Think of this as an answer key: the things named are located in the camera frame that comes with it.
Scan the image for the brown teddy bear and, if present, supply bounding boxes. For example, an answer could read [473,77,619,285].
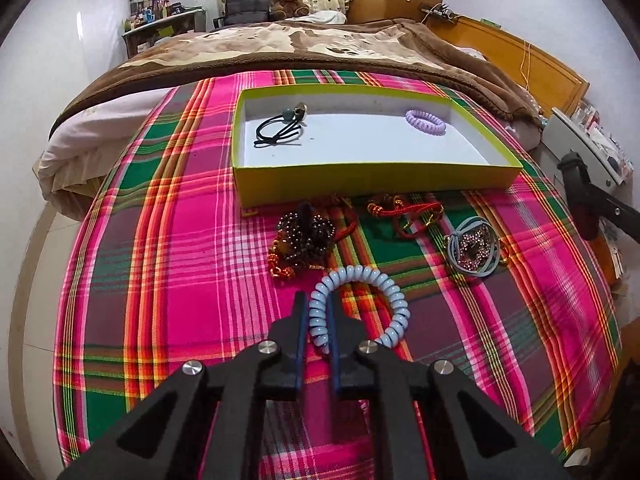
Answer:
[269,0,311,18]

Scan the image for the dark bead bracelet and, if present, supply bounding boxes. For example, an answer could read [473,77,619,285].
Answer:
[277,202,336,268]

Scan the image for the group of bottles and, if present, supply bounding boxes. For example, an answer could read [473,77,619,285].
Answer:
[125,0,188,23]

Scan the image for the grey drawer unit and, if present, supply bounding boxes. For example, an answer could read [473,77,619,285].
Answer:
[541,107,640,196]

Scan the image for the cluttered wooden desk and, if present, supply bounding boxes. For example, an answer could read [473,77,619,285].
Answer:
[122,9,207,58]

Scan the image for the gold bangle with crystal beads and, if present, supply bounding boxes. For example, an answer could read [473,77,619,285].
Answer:
[456,229,511,270]

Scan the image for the pale pink bedsheet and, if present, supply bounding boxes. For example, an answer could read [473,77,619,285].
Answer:
[32,87,176,221]

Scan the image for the light blue spiral hair tie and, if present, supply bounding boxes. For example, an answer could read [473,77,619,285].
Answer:
[308,266,412,356]

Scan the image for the purple spiral hair tie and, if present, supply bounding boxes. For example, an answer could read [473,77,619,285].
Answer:
[405,108,447,137]

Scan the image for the red cord orange bead bracelet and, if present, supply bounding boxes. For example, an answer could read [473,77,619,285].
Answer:
[268,195,358,286]

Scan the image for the brown plush blanket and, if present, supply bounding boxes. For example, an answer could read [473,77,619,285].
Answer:
[47,19,543,141]

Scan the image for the pink green plaid cloth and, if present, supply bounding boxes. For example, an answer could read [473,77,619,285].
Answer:
[52,70,623,480]

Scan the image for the black hair tie with bead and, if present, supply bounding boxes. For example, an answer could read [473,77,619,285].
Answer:
[253,101,310,149]

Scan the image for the red cord gold bead bracelet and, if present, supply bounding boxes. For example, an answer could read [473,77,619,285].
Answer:
[366,193,446,241]

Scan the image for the wooden headboard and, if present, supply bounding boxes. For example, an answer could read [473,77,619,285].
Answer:
[425,15,591,121]

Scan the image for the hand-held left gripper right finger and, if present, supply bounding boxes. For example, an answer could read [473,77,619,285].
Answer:
[327,299,573,480]

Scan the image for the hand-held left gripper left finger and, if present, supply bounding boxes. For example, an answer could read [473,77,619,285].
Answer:
[57,291,308,480]

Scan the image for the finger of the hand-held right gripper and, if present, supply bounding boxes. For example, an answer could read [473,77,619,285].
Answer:
[556,151,640,242]

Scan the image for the yellow-green cardboard box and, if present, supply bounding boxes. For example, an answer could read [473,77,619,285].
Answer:
[231,84,524,209]

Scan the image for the grey-blue elastic hair tie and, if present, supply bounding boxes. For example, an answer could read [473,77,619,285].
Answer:
[444,216,502,277]

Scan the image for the black office chair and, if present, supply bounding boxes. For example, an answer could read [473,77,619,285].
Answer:
[214,0,273,28]

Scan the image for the white pillow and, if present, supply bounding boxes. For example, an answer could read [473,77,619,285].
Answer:
[285,10,348,24]

